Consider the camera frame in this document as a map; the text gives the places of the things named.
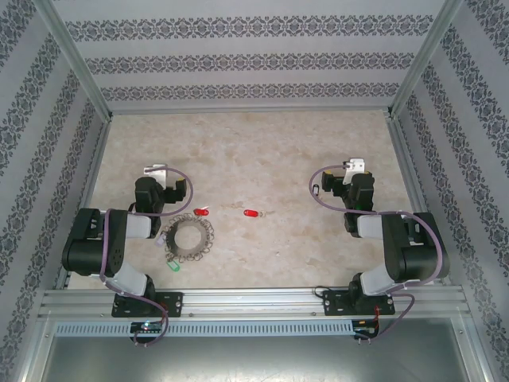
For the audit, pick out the small circuit board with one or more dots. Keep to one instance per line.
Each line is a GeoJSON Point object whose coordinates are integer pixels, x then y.
{"type": "Point", "coordinates": [146, 327]}
{"type": "Point", "coordinates": [362, 323]}

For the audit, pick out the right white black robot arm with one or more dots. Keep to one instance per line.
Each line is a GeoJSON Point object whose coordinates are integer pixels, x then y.
{"type": "Point", "coordinates": [417, 254]}

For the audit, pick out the aluminium frame bar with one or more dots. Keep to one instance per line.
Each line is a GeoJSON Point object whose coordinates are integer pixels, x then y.
{"type": "Point", "coordinates": [36, 358]}
{"type": "Point", "coordinates": [473, 358]}

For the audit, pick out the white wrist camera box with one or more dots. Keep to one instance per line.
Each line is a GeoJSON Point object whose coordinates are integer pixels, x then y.
{"type": "Point", "coordinates": [354, 169]}
{"type": "Point", "coordinates": [157, 173]}

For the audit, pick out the aluminium back rail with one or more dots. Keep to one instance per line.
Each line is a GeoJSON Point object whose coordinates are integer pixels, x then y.
{"type": "Point", "coordinates": [250, 110]}

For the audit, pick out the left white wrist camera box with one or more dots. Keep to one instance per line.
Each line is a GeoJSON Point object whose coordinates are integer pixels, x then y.
{"type": "Point", "coordinates": [157, 173]}

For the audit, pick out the grey metal sheet panel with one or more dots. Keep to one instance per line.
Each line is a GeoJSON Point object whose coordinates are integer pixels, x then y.
{"type": "Point", "coordinates": [254, 362]}

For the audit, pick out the aluminium side rail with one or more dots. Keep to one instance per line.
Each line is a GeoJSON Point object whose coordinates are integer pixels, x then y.
{"type": "Point", "coordinates": [417, 199]}
{"type": "Point", "coordinates": [84, 199]}

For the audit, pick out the green plastic key tag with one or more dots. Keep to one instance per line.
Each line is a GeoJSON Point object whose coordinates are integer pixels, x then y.
{"type": "Point", "coordinates": [174, 266]}

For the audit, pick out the black plastic key tag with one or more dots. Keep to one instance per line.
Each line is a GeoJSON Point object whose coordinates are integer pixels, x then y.
{"type": "Point", "coordinates": [316, 189]}

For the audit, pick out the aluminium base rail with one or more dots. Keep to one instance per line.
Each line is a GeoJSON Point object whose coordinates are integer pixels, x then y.
{"type": "Point", "coordinates": [254, 302]}

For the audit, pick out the pale lilac key tag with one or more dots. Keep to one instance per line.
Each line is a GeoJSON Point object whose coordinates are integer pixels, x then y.
{"type": "Point", "coordinates": [160, 240]}

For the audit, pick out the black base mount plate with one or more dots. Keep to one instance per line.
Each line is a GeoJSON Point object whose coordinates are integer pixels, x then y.
{"type": "Point", "coordinates": [173, 304]}
{"type": "Point", "coordinates": [334, 302]}

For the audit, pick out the aluminium frame post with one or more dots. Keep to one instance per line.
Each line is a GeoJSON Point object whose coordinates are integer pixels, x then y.
{"type": "Point", "coordinates": [421, 59]}
{"type": "Point", "coordinates": [76, 59]}

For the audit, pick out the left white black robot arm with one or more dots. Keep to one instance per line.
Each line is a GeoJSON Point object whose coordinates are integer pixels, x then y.
{"type": "Point", "coordinates": [79, 246]}

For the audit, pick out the red plastic key tag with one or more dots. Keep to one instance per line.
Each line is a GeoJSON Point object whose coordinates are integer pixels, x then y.
{"type": "Point", "coordinates": [250, 213]}
{"type": "Point", "coordinates": [202, 213]}

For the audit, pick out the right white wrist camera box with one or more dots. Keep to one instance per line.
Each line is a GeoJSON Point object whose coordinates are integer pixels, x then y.
{"type": "Point", "coordinates": [354, 169]}

